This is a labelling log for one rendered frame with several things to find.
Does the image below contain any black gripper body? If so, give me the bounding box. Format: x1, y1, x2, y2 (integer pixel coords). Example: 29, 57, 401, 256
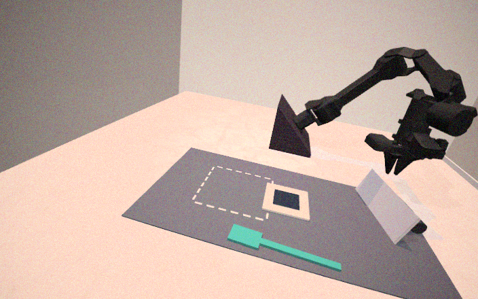
365, 117, 432, 154

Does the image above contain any teal flat trowel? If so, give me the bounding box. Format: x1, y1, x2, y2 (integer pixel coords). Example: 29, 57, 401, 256
227, 224, 342, 272

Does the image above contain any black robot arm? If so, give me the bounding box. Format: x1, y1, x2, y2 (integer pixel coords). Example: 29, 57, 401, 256
292, 47, 478, 160

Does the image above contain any peach square tile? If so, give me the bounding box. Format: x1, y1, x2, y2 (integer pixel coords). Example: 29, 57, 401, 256
262, 183, 310, 221

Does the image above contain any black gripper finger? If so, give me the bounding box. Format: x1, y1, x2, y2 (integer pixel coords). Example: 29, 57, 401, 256
384, 152, 403, 174
394, 149, 425, 175

